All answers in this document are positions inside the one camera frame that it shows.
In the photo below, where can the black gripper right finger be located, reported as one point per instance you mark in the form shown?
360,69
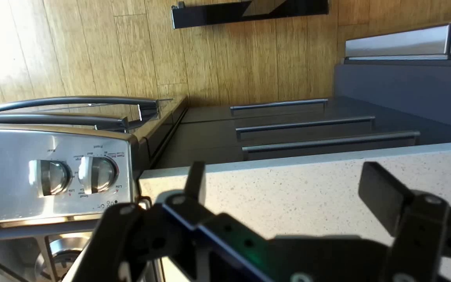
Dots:
384,194

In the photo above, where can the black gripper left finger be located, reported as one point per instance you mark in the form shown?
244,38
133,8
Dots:
194,185

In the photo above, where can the dark grey drawer cabinet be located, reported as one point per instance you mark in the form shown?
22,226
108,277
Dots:
409,96

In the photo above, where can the right stove knob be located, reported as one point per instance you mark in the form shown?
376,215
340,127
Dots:
102,174

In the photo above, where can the stove knob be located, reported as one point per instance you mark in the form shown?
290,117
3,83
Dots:
53,177
102,174

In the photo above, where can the left stove knob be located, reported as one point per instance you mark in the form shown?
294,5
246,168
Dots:
53,177

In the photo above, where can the stainless steel gas stove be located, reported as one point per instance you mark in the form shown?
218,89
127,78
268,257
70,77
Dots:
63,160

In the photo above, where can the black tripod stand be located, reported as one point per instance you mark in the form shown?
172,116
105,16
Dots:
186,16

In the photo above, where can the top drawer handle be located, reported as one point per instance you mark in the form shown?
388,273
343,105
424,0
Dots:
332,141

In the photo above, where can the drawer handle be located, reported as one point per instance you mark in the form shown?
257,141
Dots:
332,141
277,103
354,119

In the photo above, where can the middle drawer handle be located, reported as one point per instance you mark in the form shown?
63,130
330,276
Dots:
354,119

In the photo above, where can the upper oven door handle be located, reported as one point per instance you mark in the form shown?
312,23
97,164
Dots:
144,105

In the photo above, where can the oven door handle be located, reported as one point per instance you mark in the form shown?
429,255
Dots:
94,122
144,105

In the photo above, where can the bottom drawer handle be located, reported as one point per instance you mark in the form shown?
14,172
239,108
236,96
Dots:
277,103

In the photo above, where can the lower oven door handle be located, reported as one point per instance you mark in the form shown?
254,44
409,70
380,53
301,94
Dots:
94,122

